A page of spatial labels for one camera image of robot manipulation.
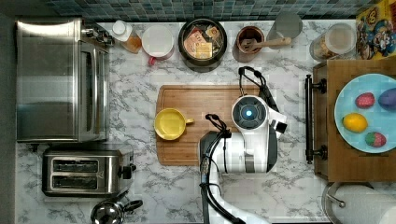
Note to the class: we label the silver two-slot toaster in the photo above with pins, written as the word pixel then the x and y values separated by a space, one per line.
pixel 101 171

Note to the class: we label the colourful cereal box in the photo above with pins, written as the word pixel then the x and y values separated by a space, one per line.
pixel 376 31

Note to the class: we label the wooden spoon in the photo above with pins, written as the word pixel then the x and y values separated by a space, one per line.
pixel 271 43

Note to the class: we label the white mug pink handle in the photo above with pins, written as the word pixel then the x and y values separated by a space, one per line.
pixel 158 43

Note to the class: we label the black bowl of tea packets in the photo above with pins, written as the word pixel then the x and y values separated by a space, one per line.
pixel 202 43

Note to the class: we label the wooden tray black handle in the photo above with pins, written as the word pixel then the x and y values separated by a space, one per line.
pixel 333 158

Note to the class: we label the pink toy strawberry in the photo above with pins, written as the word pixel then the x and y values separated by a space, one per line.
pixel 365 100

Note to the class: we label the bamboo cutting board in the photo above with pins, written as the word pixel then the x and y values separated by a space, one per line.
pixel 194 102

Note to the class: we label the steel kettle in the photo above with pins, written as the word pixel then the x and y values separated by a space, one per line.
pixel 108 212

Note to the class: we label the grey metal cup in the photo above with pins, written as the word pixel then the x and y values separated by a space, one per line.
pixel 286 24

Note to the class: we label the red green toy strawberry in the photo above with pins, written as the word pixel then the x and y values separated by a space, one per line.
pixel 375 139

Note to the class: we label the stainless toaster oven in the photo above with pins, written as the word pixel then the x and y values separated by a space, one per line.
pixel 62 80

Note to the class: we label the light blue plate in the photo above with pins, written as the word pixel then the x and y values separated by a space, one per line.
pixel 379 120

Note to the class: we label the purple toy eggplant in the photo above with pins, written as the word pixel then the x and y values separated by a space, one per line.
pixel 387 99

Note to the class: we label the brown jar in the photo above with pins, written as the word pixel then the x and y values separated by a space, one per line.
pixel 242 50

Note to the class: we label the yellow cup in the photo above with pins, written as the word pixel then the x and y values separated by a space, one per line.
pixel 170 124

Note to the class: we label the clear bottle white cap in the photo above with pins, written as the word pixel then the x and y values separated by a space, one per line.
pixel 127 36

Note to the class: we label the yellow toy lemon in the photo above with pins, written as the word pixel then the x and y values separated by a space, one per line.
pixel 355 122

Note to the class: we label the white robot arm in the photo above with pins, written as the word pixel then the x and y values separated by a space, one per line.
pixel 251 149

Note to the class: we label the clear jar with cereal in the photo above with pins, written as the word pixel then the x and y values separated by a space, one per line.
pixel 338 40

